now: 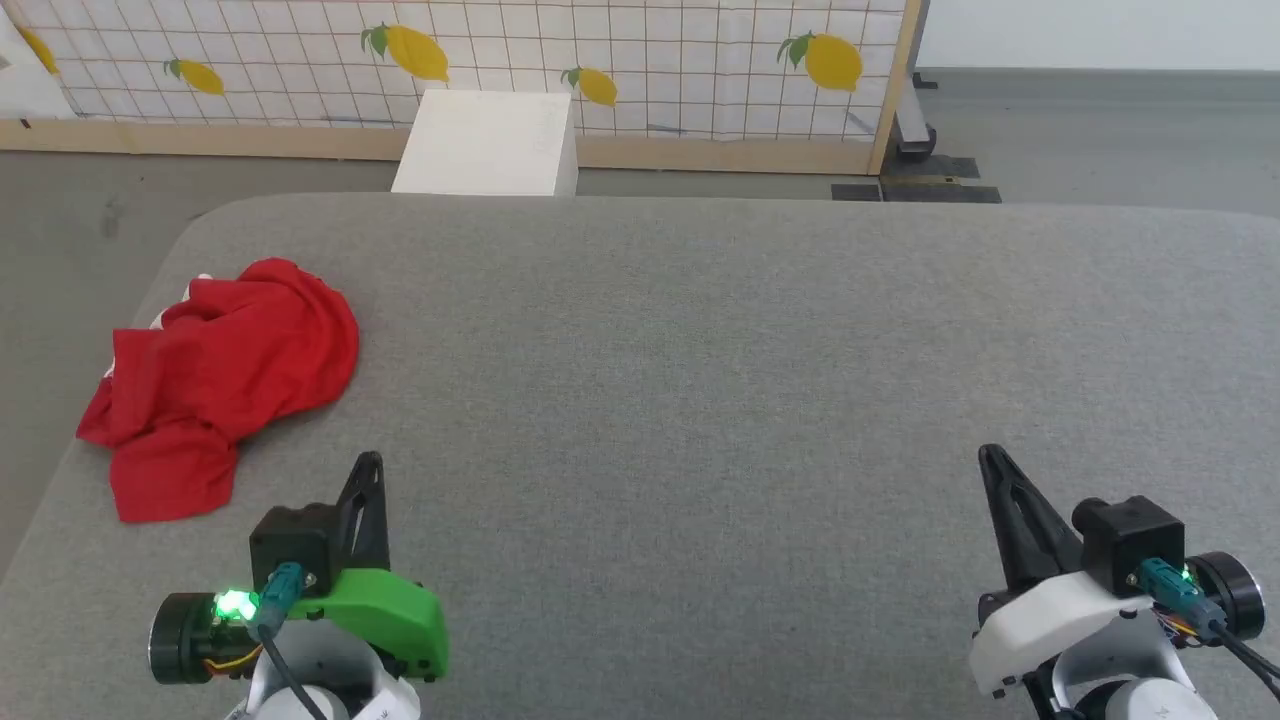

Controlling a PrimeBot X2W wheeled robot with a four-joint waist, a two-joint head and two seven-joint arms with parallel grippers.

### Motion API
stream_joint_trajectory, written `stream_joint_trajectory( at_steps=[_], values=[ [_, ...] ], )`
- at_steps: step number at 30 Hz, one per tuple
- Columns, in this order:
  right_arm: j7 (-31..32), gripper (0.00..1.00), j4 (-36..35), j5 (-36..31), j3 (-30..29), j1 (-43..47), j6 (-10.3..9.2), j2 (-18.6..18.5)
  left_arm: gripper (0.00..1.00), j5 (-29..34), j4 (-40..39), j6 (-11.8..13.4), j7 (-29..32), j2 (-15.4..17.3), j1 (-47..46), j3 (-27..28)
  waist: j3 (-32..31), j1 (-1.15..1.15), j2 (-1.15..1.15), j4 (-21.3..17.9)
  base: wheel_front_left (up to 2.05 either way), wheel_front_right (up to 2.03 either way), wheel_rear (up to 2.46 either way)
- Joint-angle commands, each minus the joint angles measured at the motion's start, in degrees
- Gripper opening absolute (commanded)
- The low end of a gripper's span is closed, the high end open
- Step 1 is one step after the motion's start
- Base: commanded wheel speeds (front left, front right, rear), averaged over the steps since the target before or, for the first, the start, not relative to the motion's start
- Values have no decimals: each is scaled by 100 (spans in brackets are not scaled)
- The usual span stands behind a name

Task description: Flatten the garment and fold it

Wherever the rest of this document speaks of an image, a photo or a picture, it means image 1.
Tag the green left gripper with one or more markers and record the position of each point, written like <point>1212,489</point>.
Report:
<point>385,610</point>

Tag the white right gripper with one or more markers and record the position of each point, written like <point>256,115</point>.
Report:
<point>1040,615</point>

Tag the red shorts with white stripe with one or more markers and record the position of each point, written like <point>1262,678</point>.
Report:
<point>230,370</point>

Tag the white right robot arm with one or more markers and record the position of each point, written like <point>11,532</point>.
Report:
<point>1120,680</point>

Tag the white paper label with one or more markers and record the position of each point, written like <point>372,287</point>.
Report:
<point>390,705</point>

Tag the grey fabric sofa seat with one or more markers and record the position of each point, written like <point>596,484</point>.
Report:
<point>700,400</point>

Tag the large black floor mat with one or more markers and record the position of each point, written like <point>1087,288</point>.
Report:
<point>950,193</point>

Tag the small black floor mat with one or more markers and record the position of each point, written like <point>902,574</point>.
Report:
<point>856,192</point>

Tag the white rectangular box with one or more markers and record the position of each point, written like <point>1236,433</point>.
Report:
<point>490,145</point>

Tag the grey metal leg with caster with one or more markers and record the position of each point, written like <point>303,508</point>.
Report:
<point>915,125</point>

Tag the lemon print wooden partition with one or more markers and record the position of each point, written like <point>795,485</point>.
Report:
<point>650,60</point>

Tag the white panel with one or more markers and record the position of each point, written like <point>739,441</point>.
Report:
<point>25,85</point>

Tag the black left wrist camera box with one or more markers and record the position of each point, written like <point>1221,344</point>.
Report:
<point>295,540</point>

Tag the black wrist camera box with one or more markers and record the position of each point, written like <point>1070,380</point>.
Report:
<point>295,540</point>
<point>1130,535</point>

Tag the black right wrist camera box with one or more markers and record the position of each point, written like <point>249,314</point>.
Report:
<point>1130,535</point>

